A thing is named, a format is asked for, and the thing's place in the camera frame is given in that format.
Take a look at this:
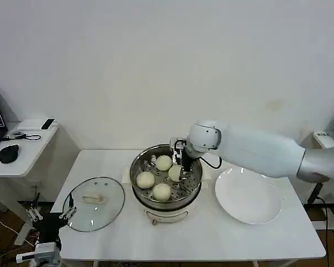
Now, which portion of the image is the flat white box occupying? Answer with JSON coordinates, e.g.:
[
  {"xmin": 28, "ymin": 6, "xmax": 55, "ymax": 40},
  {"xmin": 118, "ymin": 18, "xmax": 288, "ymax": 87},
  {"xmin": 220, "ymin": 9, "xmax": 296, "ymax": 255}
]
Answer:
[{"xmin": 16, "ymin": 118, "xmax": 58, "ymax": 131}]

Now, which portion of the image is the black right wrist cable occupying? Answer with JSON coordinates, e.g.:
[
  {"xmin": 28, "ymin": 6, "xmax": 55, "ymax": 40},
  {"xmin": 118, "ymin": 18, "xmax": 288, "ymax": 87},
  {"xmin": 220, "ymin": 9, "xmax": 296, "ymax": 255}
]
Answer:
[{"xmin": 199, "ymin": 155, "xmax": 222, "ymax": 170}]

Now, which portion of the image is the black cable with round puck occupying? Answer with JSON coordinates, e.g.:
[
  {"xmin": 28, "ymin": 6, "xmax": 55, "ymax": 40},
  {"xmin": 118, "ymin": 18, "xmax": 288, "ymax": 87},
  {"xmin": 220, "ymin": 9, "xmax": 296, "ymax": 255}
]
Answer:
[{"xmin": 2, "ymin": 130, "xmax": 42, "ymax": 141}]

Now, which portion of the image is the round glass lid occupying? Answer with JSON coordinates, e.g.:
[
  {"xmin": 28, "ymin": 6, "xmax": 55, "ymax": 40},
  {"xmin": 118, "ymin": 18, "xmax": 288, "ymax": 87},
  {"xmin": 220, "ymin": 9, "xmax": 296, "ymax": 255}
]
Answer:
[{"xmin": 63, "ymin": 176, "xmax": 126, "ymax": 233}]

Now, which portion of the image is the black power cable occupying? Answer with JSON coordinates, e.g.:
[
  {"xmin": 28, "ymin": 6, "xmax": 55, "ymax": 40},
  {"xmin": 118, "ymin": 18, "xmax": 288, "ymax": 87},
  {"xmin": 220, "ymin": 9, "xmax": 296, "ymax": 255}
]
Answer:
[{"xmin": 315, "ymin": 196, "xmax": 334, "ymax": 264}]

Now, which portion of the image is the black computer mouse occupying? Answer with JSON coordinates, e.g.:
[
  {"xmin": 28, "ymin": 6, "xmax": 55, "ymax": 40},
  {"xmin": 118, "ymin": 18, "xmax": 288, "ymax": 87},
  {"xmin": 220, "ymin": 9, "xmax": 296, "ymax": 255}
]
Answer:
[{"xmin": 0, "ymin": 144, "xmax": 19, "ymax": 164}]

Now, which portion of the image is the white labelled device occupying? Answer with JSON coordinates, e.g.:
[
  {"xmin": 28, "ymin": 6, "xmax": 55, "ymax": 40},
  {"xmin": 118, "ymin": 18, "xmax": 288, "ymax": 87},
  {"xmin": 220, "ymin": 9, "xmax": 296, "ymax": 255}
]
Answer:
[{"xmin": 313, "ymin": 130, "xmax": 334, "ymax": 149}]

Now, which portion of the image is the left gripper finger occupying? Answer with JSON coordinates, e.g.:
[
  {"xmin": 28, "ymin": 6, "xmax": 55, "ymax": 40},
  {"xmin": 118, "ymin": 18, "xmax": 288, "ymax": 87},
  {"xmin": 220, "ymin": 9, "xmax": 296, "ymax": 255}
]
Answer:
[
  {"xmin": 58, "ymin": 193, "xmax": 77, "ymax": 220},
  {"xmin": 27, "ymin": 193, "xmax": 42, "ymax": 222}
]

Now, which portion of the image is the white plate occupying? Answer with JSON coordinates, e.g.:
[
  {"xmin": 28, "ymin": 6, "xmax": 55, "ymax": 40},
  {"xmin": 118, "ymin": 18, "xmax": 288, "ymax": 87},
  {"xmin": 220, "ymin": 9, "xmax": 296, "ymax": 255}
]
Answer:
[{"xmin": 214, "ymin": 167, "xmax": 283, "ymax": 225}]

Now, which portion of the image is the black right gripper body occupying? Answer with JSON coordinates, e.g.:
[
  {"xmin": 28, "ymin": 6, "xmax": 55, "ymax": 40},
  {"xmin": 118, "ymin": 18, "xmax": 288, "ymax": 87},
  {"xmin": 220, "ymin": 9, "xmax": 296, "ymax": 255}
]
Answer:
[{"xmin": 180, "ymin": 150, "xmax": 195, "ymax": 172}]

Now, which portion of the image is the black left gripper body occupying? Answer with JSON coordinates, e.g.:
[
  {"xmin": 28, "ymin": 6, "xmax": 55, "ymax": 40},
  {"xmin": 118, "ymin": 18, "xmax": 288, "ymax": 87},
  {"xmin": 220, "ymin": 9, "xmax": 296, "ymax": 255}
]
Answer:
[{"xmin": 36, "ymin": 212, "xmax": 63, "ymax": 244}]

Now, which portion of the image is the white phone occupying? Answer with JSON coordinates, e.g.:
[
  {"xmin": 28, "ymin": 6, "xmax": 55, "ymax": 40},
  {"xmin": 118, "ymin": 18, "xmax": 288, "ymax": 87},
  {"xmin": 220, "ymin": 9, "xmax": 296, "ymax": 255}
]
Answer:
[{"xmin": 41, "ymin": 118, "xmax": 56, "ymax": 131}]

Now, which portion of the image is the steel steamer basket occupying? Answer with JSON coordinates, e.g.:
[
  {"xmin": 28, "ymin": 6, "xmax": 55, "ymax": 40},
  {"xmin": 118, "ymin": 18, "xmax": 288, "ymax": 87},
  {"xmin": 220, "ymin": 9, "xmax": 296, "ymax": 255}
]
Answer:
[{"xmin": 129, "ymin": 143, "xmax": 204, "ymax": 206}]

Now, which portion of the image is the white steamed bun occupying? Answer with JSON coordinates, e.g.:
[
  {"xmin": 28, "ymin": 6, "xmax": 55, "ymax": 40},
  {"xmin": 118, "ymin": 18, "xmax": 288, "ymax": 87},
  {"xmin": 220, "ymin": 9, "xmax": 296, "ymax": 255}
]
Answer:
[
  {"xmin": 155, "ymin": 155, "xmax": 173, "ymax": 172},
  {"xmin": 136, "ymin": 171, "xmax": 155, "ymax": 189},
  {"xmin": 168, "ymin": 165, "xmax": 182, "ymax": 182},
  {"xmin": 152, "ymin": 183, "xmax": 173, "ymax": 201}
]

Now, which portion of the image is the black power strip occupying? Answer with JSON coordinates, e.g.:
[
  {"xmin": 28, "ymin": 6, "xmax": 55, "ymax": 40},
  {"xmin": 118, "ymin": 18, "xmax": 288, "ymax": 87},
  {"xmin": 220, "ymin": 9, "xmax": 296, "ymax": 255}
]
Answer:
[{"xmin": 307, "ymin": 182, "xmax": 324, "ymax": 205}]

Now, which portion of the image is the white floor cable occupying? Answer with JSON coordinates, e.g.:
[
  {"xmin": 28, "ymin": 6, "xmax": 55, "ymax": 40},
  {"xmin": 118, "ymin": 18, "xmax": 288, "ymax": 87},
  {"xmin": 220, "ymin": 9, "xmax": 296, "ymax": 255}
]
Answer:
[{"xmin": 0, "ymin": 212, "xmax": 20, "ymax": 232}]

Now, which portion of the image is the white side desk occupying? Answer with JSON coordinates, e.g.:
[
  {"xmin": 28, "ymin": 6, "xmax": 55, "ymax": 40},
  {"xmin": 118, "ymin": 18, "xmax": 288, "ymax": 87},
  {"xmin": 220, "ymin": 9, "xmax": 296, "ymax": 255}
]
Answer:
[{"xmin": 0, "ymin": 119, "xmax": 60, "ymax": 246}]

